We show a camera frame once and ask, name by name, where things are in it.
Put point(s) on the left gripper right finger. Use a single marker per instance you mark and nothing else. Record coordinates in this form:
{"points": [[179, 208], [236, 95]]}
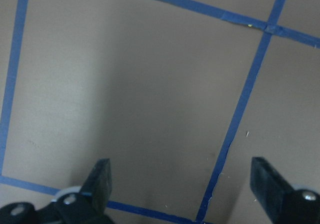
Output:
{"points": [[269, 187]]}

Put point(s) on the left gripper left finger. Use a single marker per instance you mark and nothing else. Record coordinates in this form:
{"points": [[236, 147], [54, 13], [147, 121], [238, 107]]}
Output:
{"points": [[97, 187]]}

